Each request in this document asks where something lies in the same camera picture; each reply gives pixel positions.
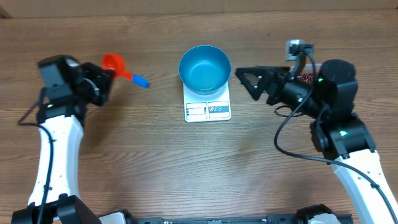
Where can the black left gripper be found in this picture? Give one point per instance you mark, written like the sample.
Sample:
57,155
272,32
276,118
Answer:
104,76

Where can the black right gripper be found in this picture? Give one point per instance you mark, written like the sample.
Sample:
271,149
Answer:
279,73

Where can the red scoop with blue handle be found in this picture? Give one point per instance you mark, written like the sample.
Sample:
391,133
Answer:
116,63

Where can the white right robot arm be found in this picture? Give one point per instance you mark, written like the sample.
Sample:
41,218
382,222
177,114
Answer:
337,132

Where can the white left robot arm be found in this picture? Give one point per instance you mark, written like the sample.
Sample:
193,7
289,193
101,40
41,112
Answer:
69,87

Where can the blue metal bowl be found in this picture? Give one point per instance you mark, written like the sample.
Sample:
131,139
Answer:
204,69

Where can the white digital kitchen scale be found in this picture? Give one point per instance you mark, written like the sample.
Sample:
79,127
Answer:
206,108

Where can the clear plastic bean container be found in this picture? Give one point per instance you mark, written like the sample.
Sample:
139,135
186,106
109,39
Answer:
308,68

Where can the red beans in container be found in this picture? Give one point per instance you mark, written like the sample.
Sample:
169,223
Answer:
306,78

